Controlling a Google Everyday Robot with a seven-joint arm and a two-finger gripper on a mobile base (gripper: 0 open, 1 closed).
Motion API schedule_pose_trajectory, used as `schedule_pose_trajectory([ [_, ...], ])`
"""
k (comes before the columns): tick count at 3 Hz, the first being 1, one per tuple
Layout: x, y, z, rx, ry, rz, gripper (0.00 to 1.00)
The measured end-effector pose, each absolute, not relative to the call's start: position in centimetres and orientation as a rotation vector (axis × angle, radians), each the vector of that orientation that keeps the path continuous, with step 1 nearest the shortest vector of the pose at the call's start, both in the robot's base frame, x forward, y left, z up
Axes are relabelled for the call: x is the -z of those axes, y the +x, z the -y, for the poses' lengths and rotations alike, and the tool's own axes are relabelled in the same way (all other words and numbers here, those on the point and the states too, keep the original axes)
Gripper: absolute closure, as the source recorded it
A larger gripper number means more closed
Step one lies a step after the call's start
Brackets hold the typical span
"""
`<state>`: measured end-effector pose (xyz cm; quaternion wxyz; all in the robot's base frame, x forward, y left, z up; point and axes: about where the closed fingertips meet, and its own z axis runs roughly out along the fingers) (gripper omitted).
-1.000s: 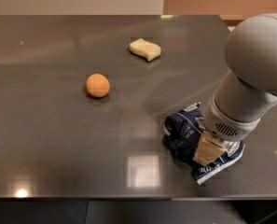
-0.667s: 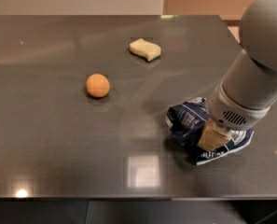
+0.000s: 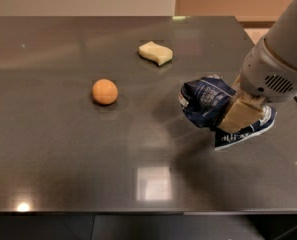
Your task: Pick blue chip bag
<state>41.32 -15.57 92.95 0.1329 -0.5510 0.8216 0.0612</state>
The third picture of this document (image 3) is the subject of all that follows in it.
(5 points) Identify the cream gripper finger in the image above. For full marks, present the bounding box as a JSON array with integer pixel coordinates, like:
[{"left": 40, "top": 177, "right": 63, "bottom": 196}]
[{"left": 218, "top": 76, "right": 266, "bottom": 133}]

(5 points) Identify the blue chip bag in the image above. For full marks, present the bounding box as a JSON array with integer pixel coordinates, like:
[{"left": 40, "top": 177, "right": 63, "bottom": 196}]
[{"left": 179, "top": 74, "right": 277, "bottom": 150}]

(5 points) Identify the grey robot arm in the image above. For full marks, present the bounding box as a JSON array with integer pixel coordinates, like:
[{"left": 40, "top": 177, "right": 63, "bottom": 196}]
[{"left": 219, "top": 0, "right": 297, "bottom": 133}]

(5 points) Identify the yellow sponge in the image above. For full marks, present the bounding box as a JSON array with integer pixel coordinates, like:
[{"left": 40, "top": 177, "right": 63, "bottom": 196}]
[{"left": 138, "top": 41, "right": 173, "bottom": 66}]

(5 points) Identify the orange ball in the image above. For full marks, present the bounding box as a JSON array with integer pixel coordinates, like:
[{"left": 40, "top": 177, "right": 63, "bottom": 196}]
[{"left": 92, "top": 79, "right": 118, "bottom": 105}]

